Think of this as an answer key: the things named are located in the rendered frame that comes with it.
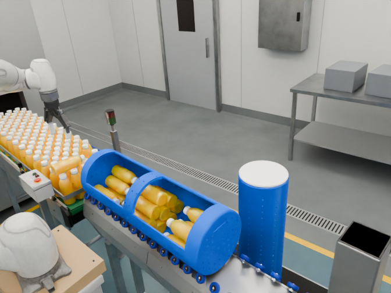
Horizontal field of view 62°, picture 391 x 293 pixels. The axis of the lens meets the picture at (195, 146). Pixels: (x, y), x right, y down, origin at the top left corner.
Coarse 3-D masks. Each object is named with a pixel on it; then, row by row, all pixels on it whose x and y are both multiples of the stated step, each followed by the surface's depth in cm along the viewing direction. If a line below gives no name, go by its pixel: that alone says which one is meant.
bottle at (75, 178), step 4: (72, 176) 192; (76, 176) 192; (72, 180) 192; (76, 180) 192; (80, 180) 194; (72, 184) 193; (76, 184) 193; (80, 184) 194; (76, 188) 194; (84, 192) 199; (76, 196) 197; (80, 196) 197
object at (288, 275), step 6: (282, 270) 234; (288, 270) 233; (282, 276) 229; (288, 276) 229; (294, 276) 229; (300, 276) 228; (282, 282) 225; (294, 282) 224; (300, 282) 224; (306, 282) 224; (312, 282) 223; (300, 288) 219; (306, 288) 219; (312, 288) 219; (318, 288) 219; (324, 288) 218
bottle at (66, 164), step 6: (72, 156) 193; (78, 156) 194; (60, 162) 187; (66, 162) 189; (72, 162) 190; (78, 162) 193; (54, 168) 184; (60, 168) 186; (66, 168) 188; (72, 168) 192; (54, 174) 188
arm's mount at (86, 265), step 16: (64, 240) 142; (64, 256) 135; (80, 256) 134; (96, 256) 134; (0, 272) 129; (80, 272) 128; (96, 272) 131; (0, 288) 124; (16, 288) 122; (64, 288) 122; (80, 288) 127
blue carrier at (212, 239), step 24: (96, 168) 182; (144, 168) 164; (96, 192) 167; (192, 192) 143; (120, 216) 160; (216, 216) 125; (168, 240) 132; (192, 240) 123; (216, 240) 129; (192, 264) 126; (216, 264) 134
